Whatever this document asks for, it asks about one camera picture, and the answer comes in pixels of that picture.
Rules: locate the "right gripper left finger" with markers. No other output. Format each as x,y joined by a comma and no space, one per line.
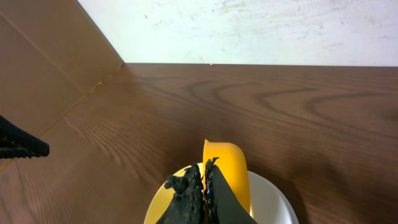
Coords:
187,204

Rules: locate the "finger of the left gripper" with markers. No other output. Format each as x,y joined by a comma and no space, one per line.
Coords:
16,143

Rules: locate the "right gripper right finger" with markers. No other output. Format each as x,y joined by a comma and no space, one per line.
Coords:
222,205

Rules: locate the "pale yellow plastic bowl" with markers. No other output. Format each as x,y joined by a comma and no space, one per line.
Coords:
161,200

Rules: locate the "yellow measuring scoop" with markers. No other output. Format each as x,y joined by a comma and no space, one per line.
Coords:
232,164

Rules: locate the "white digital kitchen scale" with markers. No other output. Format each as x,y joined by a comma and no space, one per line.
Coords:
268,204

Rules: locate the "cardboard panel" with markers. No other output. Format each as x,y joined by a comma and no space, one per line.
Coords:
52,55

